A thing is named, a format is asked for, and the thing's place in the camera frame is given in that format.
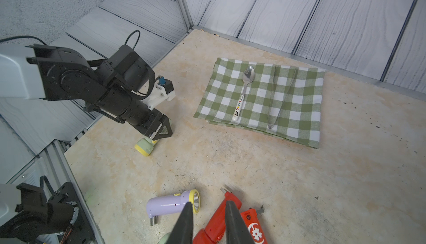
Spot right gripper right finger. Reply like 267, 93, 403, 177
225, 201, 254, 244

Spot metal base rail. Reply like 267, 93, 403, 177
1, 119, 105, 244

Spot green flashlight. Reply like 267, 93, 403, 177
158, 232, 171, 244
134, 138, 158, 157

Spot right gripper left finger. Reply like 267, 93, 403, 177
166, 202, 194, 244

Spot clear plastic tongs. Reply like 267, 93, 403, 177
267, 66, 298, 129

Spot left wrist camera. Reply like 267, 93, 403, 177
142, 76, 176, 110

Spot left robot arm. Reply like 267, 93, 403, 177
1, 39, 175, 244

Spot purple flashlight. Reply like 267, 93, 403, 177
146, 189, 201, 226

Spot green checkered cloth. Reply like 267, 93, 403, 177
194, 58, 326, 149

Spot green flashlight top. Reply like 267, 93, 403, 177
134, 138, 158, 157

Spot metal spoon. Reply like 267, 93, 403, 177
232, 65, 255, 122

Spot red flashlight with logo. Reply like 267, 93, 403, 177
241, 206, 268, 244

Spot green flashlight lower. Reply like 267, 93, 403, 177
158, 232, 171, 244

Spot red flashlight upright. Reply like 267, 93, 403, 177
193, 187, 242, 244

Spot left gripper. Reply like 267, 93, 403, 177
133, 109, 173, 141

